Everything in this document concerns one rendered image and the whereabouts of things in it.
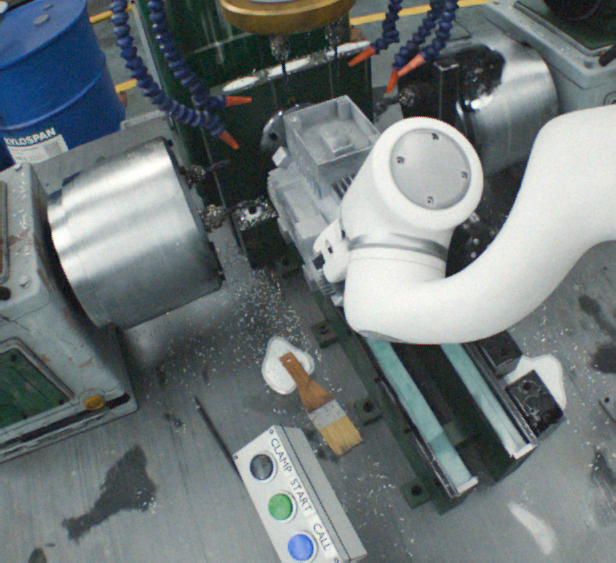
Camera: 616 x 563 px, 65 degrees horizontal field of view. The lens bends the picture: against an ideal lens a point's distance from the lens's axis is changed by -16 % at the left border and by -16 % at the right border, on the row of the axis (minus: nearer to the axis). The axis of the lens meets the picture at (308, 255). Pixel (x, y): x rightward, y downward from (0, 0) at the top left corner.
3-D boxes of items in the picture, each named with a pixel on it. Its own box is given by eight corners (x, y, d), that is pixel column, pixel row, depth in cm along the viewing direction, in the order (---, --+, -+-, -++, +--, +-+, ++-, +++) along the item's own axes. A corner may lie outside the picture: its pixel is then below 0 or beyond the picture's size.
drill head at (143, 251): (38, 281, 94) (-27, 190, 74) (211, 203, 100) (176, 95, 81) (56, 394, 79) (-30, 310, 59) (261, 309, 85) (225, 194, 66)
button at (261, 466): (255, 462, 57) (244, 461, 56) (273, 449, 56) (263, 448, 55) (265, 485, 55) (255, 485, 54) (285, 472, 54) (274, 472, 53)
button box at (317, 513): (258, 457, 62) (228, 454, 58) (301, 426, 60) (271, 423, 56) (319, 581, 52) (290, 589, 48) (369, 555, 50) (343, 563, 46)
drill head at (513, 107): (358, 145, 106) (350, 36, 86) (516, 91, 113) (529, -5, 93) (430, 234, 91) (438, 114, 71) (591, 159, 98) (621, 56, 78)
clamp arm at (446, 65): (424, 197, 85) (429, 59, 65) (440, 190, 86) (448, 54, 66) (437, 211, 83) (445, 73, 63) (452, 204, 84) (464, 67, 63)
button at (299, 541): (292, 539, 51) (281, 541, 50) (313, 528, 50) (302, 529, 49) (304, 563, 49) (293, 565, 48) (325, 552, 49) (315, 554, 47)
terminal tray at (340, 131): (287, 153, 83) (280, 116, 77) (351, 130, 84) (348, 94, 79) (320, 205, 76) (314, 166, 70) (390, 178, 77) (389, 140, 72)
